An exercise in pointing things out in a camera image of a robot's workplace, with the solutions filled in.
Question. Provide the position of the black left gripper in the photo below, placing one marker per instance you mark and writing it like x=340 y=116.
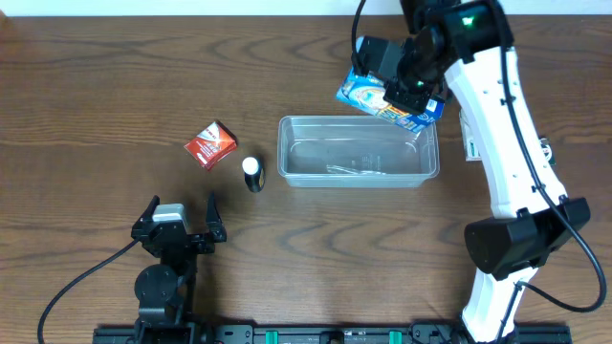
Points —
x=192 y=240

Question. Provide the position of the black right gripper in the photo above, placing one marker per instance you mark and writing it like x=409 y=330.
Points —
x=408 y=98

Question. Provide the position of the blue fever patch box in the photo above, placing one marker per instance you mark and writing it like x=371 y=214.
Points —
x=365 y=93

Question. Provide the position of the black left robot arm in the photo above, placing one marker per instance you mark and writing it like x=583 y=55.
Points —
x=165 y=290

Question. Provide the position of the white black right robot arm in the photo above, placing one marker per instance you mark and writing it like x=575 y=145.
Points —
x=469 y=46

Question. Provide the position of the clear plastic container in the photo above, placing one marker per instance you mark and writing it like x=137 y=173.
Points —
x=354 y=152

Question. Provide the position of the red packet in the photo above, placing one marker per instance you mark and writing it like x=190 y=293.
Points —
x=212 y=144

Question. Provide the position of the black bottle white cap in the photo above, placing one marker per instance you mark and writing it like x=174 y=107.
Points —
x=254 y=174

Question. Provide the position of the white small carton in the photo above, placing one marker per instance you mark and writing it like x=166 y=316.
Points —
x=470 y=148

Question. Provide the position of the green round sachet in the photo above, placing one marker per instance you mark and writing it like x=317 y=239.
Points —
x=547 y=151

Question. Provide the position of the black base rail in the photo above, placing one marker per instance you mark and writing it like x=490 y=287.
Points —
x=417 y=333

